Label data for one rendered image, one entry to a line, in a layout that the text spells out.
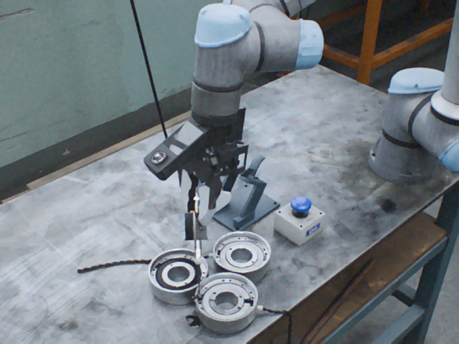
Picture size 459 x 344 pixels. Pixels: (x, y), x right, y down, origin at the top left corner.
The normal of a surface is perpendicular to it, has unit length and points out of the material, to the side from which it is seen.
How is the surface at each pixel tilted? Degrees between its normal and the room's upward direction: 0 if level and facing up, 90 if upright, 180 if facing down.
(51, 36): 90
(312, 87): 0
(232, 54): 88
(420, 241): 0
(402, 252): 0
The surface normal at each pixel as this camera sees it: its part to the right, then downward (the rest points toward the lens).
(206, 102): -0.37, 0.46
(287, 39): 0.34, -0.06
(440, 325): 0.00, -0.80
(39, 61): 0.67, 0.44
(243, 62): 0.32, 0.69
